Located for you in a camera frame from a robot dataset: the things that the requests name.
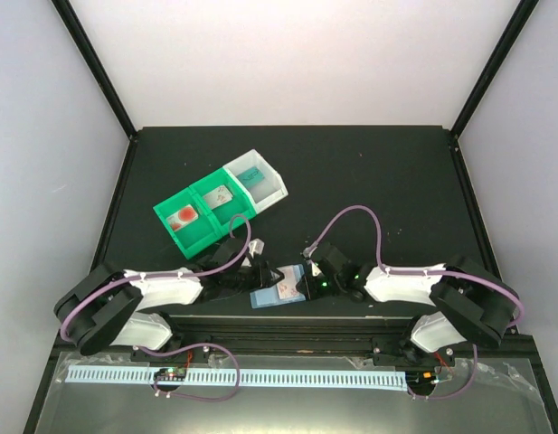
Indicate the controller board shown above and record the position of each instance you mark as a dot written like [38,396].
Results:
[422,377]
[170,374]

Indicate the card with red circles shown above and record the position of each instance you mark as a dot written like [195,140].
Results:
[182,218]

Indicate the green bin middle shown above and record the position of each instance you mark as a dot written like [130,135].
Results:
[240,204]

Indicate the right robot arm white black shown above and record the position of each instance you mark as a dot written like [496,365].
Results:
[470,304]

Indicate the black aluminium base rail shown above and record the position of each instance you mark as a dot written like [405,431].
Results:
[282,335]

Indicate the frame post black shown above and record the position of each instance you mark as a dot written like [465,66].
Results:
[72,23]
[496,59]

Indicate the right frame post black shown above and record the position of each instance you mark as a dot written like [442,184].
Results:
[496,59]

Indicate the green bin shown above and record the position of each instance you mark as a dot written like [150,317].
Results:
[198,235]
[240,204]

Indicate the white card red pattern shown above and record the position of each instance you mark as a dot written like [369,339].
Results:
[287,287]

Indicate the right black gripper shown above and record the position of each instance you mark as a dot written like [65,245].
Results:
[308,290]

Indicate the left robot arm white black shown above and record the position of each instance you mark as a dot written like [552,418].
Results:
[124,307]

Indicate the teal card in white bin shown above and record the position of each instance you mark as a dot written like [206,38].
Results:
[251,177]

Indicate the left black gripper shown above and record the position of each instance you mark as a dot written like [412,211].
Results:
[263,278]

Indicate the green bin left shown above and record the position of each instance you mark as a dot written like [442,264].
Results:
[198,235]

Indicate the right controller board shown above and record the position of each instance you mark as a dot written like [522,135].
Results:
[422,377]

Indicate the white card red marks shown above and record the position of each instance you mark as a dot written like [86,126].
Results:
[218,197]

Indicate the white slotted cable duct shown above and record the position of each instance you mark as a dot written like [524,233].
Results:
[262,378]

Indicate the left frame post black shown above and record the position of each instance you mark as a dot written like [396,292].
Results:
[72,23]

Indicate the left controller board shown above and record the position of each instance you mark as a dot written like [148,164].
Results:
[170,374]

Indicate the white translucent bin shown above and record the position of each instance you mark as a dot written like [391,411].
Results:
[265,194]

